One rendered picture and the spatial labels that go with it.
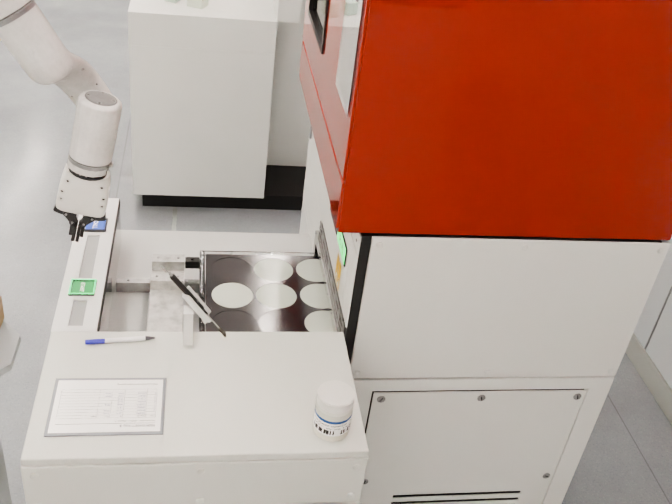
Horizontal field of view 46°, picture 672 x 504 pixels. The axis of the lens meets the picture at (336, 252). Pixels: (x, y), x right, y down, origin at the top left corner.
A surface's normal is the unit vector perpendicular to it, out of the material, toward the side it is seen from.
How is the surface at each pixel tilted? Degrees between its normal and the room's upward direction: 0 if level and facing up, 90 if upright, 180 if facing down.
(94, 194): 92
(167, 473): 90
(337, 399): 0
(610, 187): 90
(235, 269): 0
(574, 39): 90
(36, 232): 0
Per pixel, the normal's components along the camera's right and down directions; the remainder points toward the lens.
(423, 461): 0.13, 0.57
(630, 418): 0.11, -0.82
